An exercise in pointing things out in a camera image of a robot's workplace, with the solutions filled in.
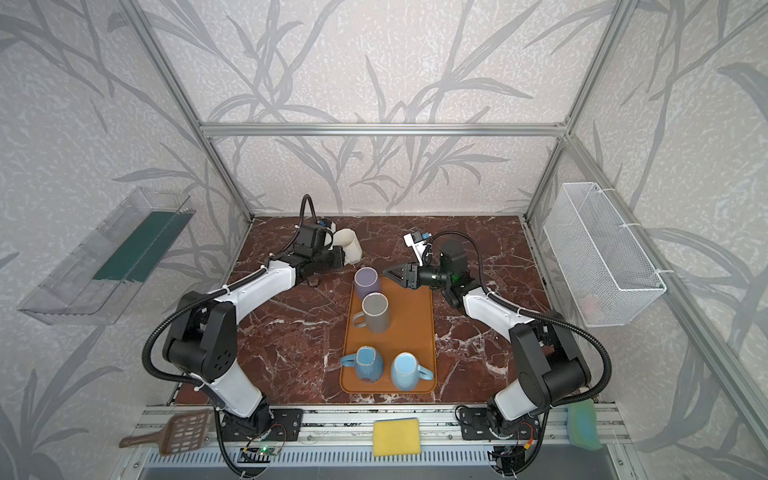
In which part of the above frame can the white ceramic mug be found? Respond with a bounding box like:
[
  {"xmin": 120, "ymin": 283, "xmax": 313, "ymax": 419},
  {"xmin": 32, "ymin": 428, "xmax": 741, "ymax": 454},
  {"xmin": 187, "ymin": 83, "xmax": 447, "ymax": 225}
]
[{"xmin": 333, "ymin": 228, "xmax": 363, "ymax": 265}]

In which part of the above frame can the grey mug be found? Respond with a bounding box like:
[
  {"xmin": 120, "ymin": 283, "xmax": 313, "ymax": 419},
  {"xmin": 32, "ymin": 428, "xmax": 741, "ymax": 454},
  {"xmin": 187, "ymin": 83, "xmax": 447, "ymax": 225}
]
[{"xmin": 352, "ymin": 292, "xmax": 391, "ymax": 333}]

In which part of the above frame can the light blue mug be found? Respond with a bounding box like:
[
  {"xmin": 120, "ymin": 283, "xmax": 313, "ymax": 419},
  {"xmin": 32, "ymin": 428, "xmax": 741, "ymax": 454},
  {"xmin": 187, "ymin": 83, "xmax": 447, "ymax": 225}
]
[{"xmin": 391, "ymin": 352, "xmax": 434, "ymax": 391}]

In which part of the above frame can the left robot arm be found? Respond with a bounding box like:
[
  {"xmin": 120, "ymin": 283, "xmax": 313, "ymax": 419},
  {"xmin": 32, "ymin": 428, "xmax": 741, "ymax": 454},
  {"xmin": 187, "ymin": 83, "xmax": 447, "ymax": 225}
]
[{"xmin": 141, "ymin": 194, "xmax": 345, "ymax": 437}]

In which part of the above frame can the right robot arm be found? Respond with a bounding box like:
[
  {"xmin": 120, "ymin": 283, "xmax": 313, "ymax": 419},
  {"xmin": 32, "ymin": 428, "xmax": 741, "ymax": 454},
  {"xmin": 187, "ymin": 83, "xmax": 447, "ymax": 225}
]
[{"xmin": 383, "ymin": 230, "xmax": 613, "ymax": 438}]

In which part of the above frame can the lavender mug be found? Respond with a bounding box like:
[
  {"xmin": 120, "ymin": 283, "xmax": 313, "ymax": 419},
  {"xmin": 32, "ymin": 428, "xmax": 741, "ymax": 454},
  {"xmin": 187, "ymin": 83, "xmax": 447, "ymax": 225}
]
[{"xmin": 354, "ymin": 267, "xmax": 381, "ymax": 300}]

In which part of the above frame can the blue speckled mug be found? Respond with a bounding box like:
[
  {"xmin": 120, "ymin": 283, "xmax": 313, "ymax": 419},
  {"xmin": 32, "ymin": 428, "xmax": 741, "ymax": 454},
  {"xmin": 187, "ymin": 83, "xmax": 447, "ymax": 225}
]
[{"xmin": 340, "ymin": 346, "xmax": 384, "ymax": 383}]

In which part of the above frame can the orange rubber tray mat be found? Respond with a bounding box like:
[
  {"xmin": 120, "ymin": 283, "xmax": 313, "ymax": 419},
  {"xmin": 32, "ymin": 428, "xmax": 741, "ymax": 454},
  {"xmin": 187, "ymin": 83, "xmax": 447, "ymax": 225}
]
[{"xmin": 340, "ymin": 277, "xmax": 437, "ymax": 395}]

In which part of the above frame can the yellow sponge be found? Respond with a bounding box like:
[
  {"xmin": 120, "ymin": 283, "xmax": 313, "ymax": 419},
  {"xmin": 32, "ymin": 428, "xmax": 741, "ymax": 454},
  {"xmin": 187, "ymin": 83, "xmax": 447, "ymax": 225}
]
[{"xmin": 373, "ymin": 418, "xmax": 421, "ymax": 458}]

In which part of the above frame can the green mat in shelf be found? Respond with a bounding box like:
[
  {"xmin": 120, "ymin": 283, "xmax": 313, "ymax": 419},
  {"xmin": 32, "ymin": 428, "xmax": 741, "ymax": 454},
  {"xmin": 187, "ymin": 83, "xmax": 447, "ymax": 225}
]
[{"xmin": 92, "ymin": 210, "xmax": 194, "ymax": 283}]

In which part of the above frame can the small green circuit board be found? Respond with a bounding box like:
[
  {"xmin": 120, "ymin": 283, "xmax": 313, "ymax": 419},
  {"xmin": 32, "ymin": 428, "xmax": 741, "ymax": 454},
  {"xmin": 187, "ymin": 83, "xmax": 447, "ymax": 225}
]
[{"xmin": 238, "ymin": 446, "xmax": 280, "ymax": 464}]

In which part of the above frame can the green sponge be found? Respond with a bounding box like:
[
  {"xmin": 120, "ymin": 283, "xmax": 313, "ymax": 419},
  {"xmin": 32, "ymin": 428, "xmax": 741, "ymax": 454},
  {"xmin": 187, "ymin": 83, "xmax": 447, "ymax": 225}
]
[{"xmin": 566, "ymin": 400, "xmax": 602, "ymax": 451}]

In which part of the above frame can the brown slotted spatula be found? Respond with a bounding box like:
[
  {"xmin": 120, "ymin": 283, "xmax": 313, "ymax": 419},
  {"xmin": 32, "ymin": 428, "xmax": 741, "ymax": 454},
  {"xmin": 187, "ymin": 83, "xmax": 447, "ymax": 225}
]
[{"xmin": 118, "ymin": 410, "xmax": 212, "ymax": 456}]

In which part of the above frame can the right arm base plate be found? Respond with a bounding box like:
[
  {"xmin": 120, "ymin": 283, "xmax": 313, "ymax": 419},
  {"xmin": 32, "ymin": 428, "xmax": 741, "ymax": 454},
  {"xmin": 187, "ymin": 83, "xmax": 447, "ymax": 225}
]
[{"xmin": 454, "ymin": 405, "xmax": 540, "ymax": 443}]

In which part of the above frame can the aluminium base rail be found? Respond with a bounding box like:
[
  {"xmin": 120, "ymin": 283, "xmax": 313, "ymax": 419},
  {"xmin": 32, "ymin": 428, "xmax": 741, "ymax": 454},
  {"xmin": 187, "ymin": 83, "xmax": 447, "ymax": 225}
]
[{"xmin": 119, "ymin": 403, "xmax": 637, "ymax": 469}]

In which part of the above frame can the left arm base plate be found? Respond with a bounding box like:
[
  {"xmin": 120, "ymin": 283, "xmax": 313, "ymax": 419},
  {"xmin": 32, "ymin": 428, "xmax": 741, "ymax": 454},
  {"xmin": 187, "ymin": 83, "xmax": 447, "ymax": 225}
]
[{"xmin": 220, "ymin": 408, "xmax": 304, "ymax": 442}]

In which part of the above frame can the white wire basket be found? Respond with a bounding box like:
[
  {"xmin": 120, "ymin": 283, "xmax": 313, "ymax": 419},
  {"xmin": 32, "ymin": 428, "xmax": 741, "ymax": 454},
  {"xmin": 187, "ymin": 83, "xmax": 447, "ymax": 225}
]
[{"xmin": 543, "ymin": 182, "xmax": 667, "ymax": 327}]

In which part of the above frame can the clear acrylic wall shelf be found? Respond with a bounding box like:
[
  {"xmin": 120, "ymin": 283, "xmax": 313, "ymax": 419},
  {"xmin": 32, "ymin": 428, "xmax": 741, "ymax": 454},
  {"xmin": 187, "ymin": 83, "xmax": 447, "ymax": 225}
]
[{"xmin": 18, "ymin": 187, "xmax": 196, "ymax": 326}]

